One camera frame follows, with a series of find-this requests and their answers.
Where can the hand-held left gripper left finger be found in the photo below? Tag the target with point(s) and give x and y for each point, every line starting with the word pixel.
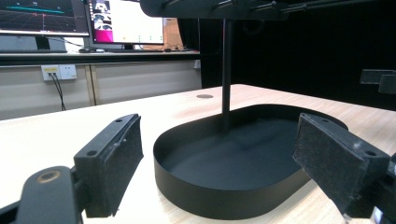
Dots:
pixel 107 168

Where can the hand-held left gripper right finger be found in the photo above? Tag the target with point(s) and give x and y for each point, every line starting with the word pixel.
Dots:
pixel 336 161

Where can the black metal stand with tray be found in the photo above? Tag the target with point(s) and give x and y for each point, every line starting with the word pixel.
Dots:
pixel 230 161

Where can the black curtain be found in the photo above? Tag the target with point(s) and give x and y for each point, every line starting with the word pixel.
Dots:
pixel 311 56

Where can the dark desk shelf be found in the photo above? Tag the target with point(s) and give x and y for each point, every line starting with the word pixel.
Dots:
pixel 93 57

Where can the brown cardboard panel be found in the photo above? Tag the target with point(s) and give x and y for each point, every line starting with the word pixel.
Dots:
pixel 172 35

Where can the monitor with white screen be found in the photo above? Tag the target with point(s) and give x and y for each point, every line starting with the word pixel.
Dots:
pixel 134 21

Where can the grey box under monitor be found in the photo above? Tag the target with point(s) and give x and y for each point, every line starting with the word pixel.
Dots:
pixel 18 43

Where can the monitor with dark screen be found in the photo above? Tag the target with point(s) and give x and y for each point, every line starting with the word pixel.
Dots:
pixel 40 15

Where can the small white wall socket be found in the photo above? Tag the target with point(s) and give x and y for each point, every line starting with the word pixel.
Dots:
pixel 197 64

